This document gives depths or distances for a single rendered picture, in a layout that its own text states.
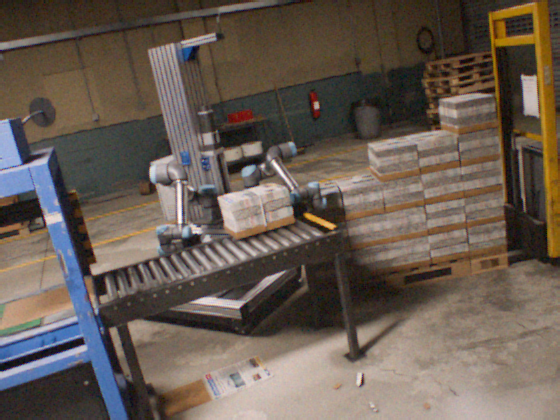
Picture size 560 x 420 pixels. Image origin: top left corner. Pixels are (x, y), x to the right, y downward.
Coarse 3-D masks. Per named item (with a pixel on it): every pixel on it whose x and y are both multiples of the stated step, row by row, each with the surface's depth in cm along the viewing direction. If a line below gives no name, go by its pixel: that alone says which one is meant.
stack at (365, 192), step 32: (352, 192) 375; (384, 192) 376; (416, 192) 377; (448, 192) 378; (352, 224) 380; (384, 224) 381; (416, 224) 383; (448, 224) 384; (352, 256) 390; (384, 256) 389; (416, 256) 390; (320, 288) 392; (352, 288) 408; (384, 288) 396
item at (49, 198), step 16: (32, 176) 214; (48, 176) 217; (48, 192) 218; (48, 208) 219; (48, 224) 220; (64, 224) 222; (64, 240) 223; (64, 256) 225; (64, 272) 226; (80, 272) 229; (80, 288) 229; (80, 304) 231; (80, 320) 232; (96, 320) 241; (96, 336) 236; (96, 352) 237; (96, 368) 238; (112, 368) 247; (112, 384) 242; (112, 400) 244; (112, 416) 245; (128, 416) 254
